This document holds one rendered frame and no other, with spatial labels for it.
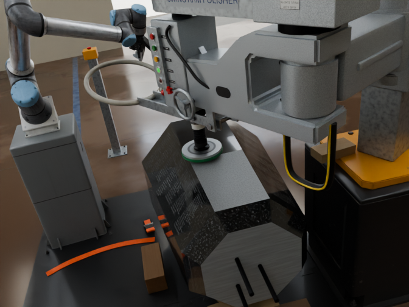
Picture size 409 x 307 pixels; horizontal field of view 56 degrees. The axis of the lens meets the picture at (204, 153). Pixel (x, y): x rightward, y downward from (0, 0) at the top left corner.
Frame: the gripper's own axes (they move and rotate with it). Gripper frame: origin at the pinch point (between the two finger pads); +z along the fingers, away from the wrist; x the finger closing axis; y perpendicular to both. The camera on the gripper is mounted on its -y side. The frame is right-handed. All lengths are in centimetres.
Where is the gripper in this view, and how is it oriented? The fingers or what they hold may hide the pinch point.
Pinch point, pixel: (141, 60)
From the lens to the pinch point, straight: 264.7
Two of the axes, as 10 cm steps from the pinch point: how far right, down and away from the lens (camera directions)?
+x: -3.2, 6.6, -6.8
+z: -1.3, 6.8, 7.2
